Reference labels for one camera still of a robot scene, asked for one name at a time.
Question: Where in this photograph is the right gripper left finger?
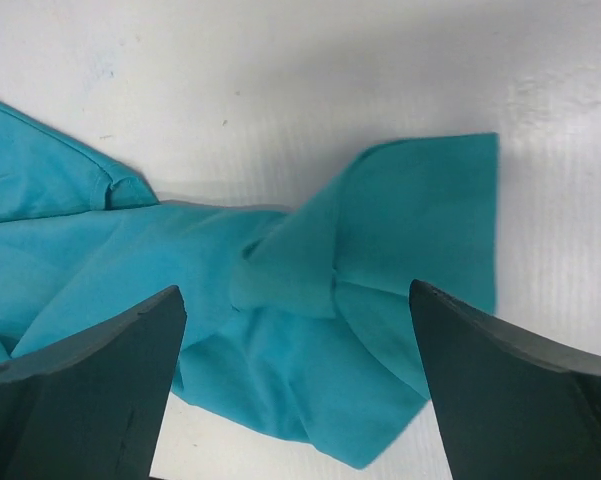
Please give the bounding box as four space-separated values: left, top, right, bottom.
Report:
0 286 186 479

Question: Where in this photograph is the teal t shirt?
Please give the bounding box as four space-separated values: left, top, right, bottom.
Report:
0 103 499 469

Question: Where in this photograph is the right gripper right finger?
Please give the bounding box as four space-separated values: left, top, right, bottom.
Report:
409 280 601 479

